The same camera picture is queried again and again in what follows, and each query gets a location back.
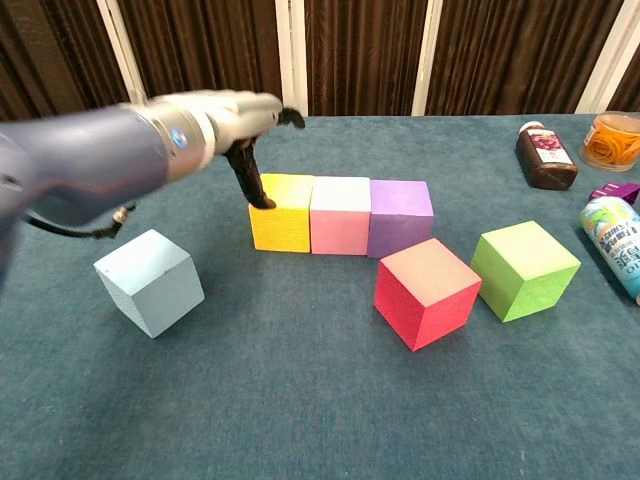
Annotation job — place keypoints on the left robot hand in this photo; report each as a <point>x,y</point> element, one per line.
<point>240,115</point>

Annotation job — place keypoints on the yellow foam cube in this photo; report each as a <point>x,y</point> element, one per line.
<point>282,225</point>

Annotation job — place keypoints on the purple foam cube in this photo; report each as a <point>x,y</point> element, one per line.
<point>400,220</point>

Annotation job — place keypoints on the green foam cube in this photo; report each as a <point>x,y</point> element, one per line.
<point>522,272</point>

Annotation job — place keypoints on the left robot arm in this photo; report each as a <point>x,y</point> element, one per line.
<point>90,160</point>

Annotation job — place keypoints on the dark brown curtain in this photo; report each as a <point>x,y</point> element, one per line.
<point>215,55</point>

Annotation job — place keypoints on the pale pink foam cube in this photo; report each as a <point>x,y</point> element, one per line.
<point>339,220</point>

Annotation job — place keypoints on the light blue foam cube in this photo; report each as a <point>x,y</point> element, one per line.
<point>150,285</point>

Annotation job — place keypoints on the red foam cube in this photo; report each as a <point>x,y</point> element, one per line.
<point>425,295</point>

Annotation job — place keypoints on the teal table mat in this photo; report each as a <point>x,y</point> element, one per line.
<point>300,400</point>

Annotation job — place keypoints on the dark juice bottle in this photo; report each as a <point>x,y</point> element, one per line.
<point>547,157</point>

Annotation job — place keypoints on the orange snack cup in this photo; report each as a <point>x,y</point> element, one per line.
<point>610,145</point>

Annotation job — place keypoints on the small purple plastic block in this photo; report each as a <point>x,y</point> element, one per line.
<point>617,192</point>

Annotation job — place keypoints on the blue drink can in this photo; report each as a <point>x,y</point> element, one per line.
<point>612,250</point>

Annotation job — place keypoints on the white frame post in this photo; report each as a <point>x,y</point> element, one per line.
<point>427,60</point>
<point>607,60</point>
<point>125,55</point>
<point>292,60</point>

